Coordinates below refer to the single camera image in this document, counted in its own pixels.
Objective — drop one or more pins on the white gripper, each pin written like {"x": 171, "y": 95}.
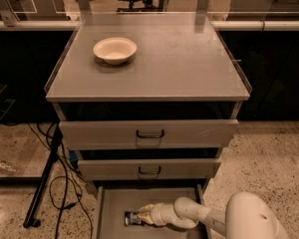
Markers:
{"x": 159, "y": 213}

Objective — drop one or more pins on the blue rxbar wrapper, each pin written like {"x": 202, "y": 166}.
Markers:
{"x": 131, "y": 218}

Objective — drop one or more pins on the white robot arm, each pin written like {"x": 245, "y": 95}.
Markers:
{"x": 246, "y": 216}

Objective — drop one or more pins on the bottom open grey drawer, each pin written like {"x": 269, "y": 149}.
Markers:
{"x": 115, "y": 198}

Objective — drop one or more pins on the middle grey drawer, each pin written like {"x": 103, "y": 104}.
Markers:
{"x": 134, "y": 169}

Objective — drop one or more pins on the top grey drawer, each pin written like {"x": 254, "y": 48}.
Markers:
{"x": 134, "y": 134}

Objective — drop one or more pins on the grey drawer cabinet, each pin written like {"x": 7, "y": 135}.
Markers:
{"x": 181, "y": 71}

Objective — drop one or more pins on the clear plastic bottle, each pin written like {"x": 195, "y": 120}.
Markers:
{"x": 7, "y": 168}

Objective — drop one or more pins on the white bowl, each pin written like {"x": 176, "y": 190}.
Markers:
{"x": 115, "y": 51}

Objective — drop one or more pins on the white horizontal rail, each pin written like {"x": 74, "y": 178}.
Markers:
{"x": 218, "y": 25}

